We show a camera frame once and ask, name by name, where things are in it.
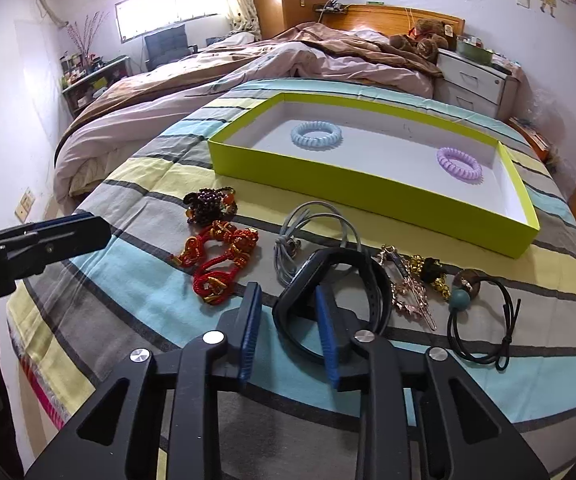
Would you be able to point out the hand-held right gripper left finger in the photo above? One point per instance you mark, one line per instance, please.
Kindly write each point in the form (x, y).
(250, 330)

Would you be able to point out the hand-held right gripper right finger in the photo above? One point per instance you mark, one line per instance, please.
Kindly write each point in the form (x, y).
(325, 330)

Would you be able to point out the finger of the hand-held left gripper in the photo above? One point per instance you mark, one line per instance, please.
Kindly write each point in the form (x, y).
(57, 245)
(62, 220)

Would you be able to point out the black smart band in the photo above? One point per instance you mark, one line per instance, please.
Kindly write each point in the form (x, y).
(368, 280)

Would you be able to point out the black elastic teal bead tie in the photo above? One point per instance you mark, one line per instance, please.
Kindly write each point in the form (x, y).
(460, 300)

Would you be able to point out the lime green tray box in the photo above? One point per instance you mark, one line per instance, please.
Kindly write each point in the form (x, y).
(368, 190)

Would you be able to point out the cluttered side desk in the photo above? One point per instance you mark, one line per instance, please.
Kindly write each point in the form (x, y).
(92, 82)

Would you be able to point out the bed with pink bedding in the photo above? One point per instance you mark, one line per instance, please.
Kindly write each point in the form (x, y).
(167, 90)

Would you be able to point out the pink flower branches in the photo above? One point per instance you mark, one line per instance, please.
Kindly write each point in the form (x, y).
(87, 35)

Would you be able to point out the dark office chair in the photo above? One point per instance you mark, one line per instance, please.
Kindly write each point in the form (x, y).
(167, 45)

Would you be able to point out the bright window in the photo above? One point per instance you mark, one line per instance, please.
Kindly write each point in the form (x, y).
(167, 7)

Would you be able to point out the stack of books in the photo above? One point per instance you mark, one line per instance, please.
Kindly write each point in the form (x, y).
(530, 137)

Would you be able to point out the patterned curtain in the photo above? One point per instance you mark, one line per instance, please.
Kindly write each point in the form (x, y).
(240, 0)

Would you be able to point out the white nightstand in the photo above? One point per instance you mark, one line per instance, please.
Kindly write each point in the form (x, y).
(468, 85)

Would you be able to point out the brown blanket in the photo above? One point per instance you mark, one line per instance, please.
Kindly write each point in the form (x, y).
(358, 47)

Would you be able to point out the brown teddy bear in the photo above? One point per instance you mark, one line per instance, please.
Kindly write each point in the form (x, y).
(423, 45)

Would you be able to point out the wooden headboard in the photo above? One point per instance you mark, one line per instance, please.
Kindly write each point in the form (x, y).
(383, 15)

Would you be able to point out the power strip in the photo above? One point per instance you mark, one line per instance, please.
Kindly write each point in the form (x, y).
(330, 6)

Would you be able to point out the beige wall socket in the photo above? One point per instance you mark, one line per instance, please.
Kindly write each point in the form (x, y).
(25, 205)

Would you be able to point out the white wall switch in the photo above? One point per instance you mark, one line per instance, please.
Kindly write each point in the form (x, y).
(523, 0)

